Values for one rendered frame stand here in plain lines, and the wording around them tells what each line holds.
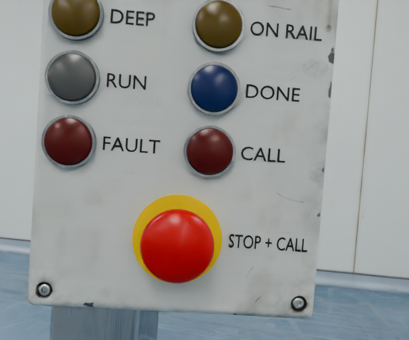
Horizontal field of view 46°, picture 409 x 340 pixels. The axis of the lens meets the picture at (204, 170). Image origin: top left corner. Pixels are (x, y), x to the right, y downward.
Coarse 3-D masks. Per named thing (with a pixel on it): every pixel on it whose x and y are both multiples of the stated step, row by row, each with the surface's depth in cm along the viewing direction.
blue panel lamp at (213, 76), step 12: (204, 72) 27; (216, 72) 27; (228, 72) 27; (192, 84) 27; (204, 84) 27; (216, 84) 27; (228, 84) 27; (192, 96) 28; (204, 96) 27; (216, 96) 27; (228, 96) 27; (204, 108) 28; (216, 108) 28
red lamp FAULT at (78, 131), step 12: (60, 120) 27; (72, 120) 27; (48, 132) 27; (60, 132) 27; (72, 132) 27; (84, 132) 27; (48, 144) 27; (60, 144) 27; (72, 144) 27; (84, 144) 27; (60, 156) 27; (72, 156) 27; (84, 156) 27
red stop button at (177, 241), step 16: (160, 224) 26; (176, 224) 26; (192, 224) 26; (144, 240) 26; (160, 240) 25; (176, 240) 26; (192, 240) 26; (208, 240) 26; (144, 256) 26; (160, 256) 26; (176, 256) 26; (192, 256) 26; (208, 256) 26; (160, 272) 26; (176, 272) 26; (192, 272) 26
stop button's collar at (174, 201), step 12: (156, 204) 28; (168, 204) 28; (180, 204) 28; (192, 204) 28; (204, 204) 28; (144, 216) 28; (204, 216) 28; (144, 228) 28; (216, 228) 28; (132, 240) 28; (216, 240) 28; (252, 240) 29; (216, 252) 28
